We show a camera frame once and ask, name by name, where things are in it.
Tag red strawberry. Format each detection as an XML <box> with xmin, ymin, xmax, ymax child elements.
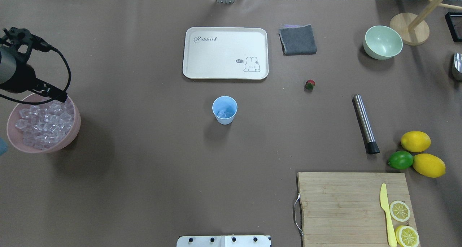
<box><xmin>305</xmin><ymin>79</ymin><xmax>316</xmax><ymax>90</ymax></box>

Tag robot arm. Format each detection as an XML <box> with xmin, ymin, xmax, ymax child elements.
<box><xmin>0</xmin><ymin>47</ymin><xmax>71</xmax><ymax>105</ymax></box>

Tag steel ice scoop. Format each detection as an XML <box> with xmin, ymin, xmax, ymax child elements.
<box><xmin>452</xmin><ymin>53</ymin><xmax>462</xmax><ymax>82</ymax></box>

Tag bamboo cutting board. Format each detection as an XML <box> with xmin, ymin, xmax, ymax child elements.
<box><xmin>297</xmin><ymin>172</ymin><xmax>412</xmax><ymax>247</ymax></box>

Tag lower yellow lemon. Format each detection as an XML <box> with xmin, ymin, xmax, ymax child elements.
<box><xmin>413</xmin><ymin>153</ymin><xmax>446</xmax><ymax>178</ymax></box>

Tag steel muddler black tip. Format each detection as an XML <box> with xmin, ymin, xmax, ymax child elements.
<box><xmin>352</xmin><ymin>94</ymin><xmax>380</xmax><ymax>155</ymax></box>

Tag light blue plastic cup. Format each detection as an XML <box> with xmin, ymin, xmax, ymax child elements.
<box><xmin>212</xmin><ymin>96</ymin><xmax>238</xmax><ymax>125</ymax></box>

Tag yellow lemon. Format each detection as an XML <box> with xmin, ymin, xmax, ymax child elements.
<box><xmin>413</xmin><ymin>153</ymin><xmax>446</xmax><ymax>178</ymax></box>
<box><xmin>400</xmin><ymin>131</ymin><xmax>432</xmax><ymax>152</ymax></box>

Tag grey folded cloth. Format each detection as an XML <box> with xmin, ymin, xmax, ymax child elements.
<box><xmin>279</xmin><ymin>24</ymin><xmax>317</xmax><ymax>56</ymax></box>

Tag ice cubes in cup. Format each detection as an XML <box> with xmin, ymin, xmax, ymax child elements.
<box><xmin>216</xmin><ymin>109</ymin><xmax>235</xmax><ymax>119</ymax></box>

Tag cream rabbit tray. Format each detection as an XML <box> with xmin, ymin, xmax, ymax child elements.
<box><xmin>183</xmin><ymin>27</ymin><xmax>269</xmax><ymax>80</ymax></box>

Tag mint green bowl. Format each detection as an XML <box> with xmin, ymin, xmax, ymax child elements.
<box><xmin>363</xmin><ymin>25</ymin><xmax>403</xmax><ymax>60</ymax></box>

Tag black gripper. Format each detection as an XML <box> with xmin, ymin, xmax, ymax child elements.
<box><xmin>7</xmin><ymin>61</ymin><xmax>68</xmax><ymax>103</ymax></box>

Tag upper yellow lemon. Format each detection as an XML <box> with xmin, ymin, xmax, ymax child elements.
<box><xmin>400</xmin><ymin>131</ymin><xmax>432</xmax><ymax>152</ymax></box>

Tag dark tray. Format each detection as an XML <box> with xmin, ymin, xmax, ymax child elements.
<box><xmin>444</xmin><ymin>12</ymin><xmax>462</xmax><ymax>42</ymax></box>

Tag clear ice cubes pile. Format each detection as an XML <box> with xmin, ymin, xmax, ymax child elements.
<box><xmin>14</xmin><ymin>99</ymin><xmax>76</xmax><ymax>150</ymax></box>

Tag yellow plastic knife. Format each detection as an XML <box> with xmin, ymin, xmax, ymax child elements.
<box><xmin>379</xmin><ymin>183</ymin><xmax>397</xmax><ymax>247</ymax></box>

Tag lower lemon half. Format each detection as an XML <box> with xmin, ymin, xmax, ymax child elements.
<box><xmin>395</xmin><ymin>225</ymin><xmax>420</xmax><ymax>247</ymax></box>

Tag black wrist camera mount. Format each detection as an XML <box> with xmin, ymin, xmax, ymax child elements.
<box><xmin>0</xmin><ymin>27</ymin><xmax>52</xmax><ymax>62</ymax></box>

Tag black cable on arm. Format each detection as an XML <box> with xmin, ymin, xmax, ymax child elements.
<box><xmin>0</xmin><ymin>41</ymin><xmax>72</xmax><ymax>104</ymax></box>

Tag pink bowl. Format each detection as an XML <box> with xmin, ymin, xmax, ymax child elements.
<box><xmin>7</xmin><ymin>97</ymin><xmax>81</xmax><ymax>153</ymax></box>

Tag green lime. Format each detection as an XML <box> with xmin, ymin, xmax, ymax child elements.
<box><xmin>388</xmin><ymin>151</ymin><xmax>414</xmax><ymax>170</ymax></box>

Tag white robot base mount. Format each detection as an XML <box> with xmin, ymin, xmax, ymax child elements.
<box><xmin>176</xmin><ymin>235</ymin><xmax>272</xmax><ymax>247</ymax></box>

